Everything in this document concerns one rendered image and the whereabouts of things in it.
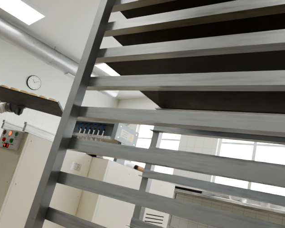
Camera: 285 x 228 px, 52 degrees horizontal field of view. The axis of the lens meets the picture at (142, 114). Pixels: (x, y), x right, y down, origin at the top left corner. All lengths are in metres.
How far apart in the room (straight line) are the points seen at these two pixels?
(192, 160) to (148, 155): 0.10
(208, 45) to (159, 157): 0.27
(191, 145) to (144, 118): 5.40
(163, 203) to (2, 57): 6.25
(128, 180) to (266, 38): 2.32
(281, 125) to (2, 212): 1.96
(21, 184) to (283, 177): 1.95
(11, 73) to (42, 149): 4.52
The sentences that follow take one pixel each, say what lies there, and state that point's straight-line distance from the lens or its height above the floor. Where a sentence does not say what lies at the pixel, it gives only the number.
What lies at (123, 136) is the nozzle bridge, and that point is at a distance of 2.66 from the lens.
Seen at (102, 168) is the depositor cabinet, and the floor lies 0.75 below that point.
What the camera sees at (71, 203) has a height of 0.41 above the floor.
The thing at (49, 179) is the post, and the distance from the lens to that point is 0.77.
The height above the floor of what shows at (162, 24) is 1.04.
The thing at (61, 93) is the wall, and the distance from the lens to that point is 7.16.
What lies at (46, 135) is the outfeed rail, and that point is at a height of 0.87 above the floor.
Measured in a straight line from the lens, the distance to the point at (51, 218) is 0.78.
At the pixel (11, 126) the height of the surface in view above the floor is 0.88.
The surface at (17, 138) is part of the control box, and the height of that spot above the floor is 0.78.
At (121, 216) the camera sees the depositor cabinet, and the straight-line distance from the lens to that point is 2.83.
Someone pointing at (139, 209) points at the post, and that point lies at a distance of 1.12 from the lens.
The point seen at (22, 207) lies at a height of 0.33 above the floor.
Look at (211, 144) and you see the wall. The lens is 5.82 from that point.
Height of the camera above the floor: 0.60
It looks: 16 degrees up
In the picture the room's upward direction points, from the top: 14 degrees clockwise
